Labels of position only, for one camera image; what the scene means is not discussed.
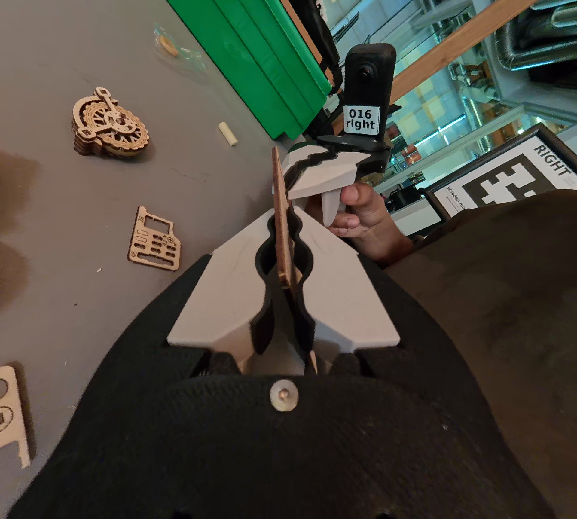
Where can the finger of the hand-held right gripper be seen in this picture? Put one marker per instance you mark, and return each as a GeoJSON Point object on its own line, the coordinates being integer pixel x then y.
{"type": "Point", "coordinates": [300, 153]}
{"type": "Point", "coordinates": [324, 176]}

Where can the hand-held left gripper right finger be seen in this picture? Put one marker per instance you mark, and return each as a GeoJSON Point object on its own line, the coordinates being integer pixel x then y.
{"type": "Point", "coordinates": [351, 302]}

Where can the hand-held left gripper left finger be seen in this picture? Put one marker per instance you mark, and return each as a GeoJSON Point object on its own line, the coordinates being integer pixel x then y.
{"type": "Point", "coordinates": [216, 302]}

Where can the wooden sheet with wheel parts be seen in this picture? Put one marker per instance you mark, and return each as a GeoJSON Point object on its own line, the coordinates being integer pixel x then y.
{"type": "Point", "coordinates": [283, 235]}

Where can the grey desk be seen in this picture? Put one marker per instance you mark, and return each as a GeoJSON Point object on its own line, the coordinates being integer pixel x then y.
{"type": "Point", "coordinates": [67, 257]}

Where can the person's right hand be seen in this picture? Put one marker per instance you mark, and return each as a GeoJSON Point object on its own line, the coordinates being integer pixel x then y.
{"type": "Point", "coordinates": [374, 221]}

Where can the small slotted wooden piece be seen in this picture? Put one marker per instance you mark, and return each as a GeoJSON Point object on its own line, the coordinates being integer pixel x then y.
{"type": "Point", "coordinates": [155, 264]}

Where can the small white cylinder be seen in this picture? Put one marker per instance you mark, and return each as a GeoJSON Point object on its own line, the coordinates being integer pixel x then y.
{"type": "Point", "coordinates": [227, 133]}

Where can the black office chair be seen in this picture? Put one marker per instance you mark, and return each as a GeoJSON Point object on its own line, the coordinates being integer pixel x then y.
{"type": "Point", "coordinates": [311, 18]}

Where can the wooden ceiling beam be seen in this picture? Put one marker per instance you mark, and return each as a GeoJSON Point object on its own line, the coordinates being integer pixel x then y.
{"type": "Point", "coordinates": [487, 18]}

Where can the green plastic bin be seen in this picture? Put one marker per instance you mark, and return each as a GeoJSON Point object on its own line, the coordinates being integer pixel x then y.
{"type": "Point", "coordinates": [234, 32]}

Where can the clear bag of small parts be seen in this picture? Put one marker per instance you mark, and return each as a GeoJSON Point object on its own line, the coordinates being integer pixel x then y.
{"type": "Point", "coordinates": [169, 46]}

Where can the framed marker sign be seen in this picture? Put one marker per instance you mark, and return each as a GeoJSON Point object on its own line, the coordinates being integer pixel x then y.
{"type": "Point", "coordinates": [505, 181]}

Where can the silver ventilation ducts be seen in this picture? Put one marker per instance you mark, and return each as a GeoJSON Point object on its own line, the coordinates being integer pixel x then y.
{"type": "Point", "coordinates": [541, 41]}

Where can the wooden wheel assembly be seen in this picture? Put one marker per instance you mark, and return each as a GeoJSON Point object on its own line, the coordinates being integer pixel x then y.
{"type": "Point", "coordinates": [112, 127]}

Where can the wooden sheet with window cutout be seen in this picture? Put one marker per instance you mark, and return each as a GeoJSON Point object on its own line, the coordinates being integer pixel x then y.
{"type": "Point", "coordinates": [20, 397]}

